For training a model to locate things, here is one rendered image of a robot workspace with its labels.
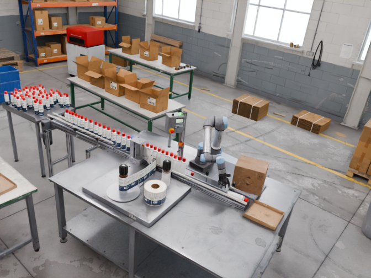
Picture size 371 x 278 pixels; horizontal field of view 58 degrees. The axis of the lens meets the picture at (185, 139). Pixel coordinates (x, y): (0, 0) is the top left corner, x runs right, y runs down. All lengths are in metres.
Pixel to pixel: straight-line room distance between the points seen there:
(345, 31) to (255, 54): 2.14
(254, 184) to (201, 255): 0.99
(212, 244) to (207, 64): 7.40
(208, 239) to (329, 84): 5.94
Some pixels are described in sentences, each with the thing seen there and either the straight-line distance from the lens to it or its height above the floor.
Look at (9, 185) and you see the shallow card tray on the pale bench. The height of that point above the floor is 0.80.
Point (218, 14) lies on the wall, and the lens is 9.39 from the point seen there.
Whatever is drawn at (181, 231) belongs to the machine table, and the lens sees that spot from 2.90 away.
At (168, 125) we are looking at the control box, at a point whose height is 1.38.
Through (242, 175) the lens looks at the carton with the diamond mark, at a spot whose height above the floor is 1.03.
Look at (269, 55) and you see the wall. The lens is 8.67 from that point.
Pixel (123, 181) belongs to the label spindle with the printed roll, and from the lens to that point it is 3.08.
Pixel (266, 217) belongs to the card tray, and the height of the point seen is 0.83.
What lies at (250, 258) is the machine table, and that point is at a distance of 2.81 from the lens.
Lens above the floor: 2.81
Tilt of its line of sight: 27 degrees down
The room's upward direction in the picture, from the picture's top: 6 degrees clockwise
